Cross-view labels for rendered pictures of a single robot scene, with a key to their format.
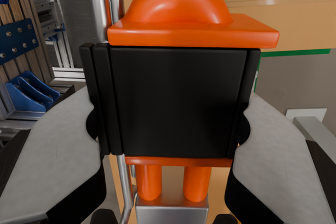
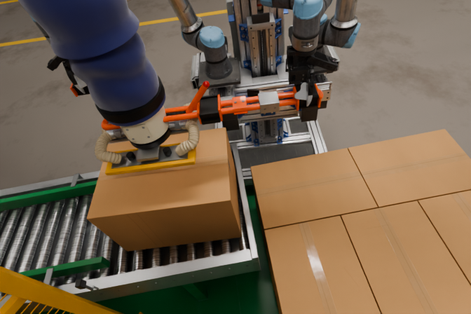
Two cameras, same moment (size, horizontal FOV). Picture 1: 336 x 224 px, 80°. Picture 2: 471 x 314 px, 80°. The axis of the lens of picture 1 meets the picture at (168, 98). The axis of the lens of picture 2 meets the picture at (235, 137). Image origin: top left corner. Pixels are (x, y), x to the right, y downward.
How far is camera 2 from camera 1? 0.99 m
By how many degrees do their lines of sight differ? 46
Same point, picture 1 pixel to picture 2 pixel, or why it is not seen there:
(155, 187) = (282, 94)
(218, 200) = (168, 197)
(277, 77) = not seen: outside the picture
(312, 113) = not seen: outside the picture
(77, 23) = (260, 154)
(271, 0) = (312, 258)
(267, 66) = not seen: outside the picture
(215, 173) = (200, 187)
